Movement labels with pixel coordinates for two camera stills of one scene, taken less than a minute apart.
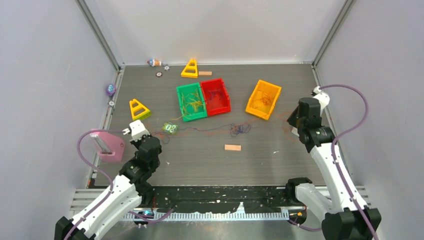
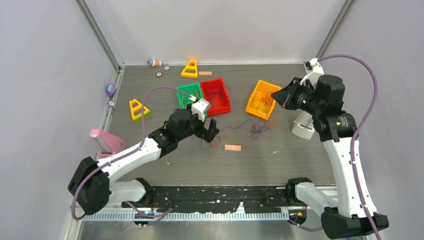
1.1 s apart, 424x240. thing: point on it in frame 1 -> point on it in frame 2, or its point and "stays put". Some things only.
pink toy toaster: [110, 147] stays put
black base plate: [221, 198] stays put
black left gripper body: [137, 143] -> [196, 127]
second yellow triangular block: [191, 69] stays put
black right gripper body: [294, 120] -> [300, 96]
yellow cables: [193, 99] stays put
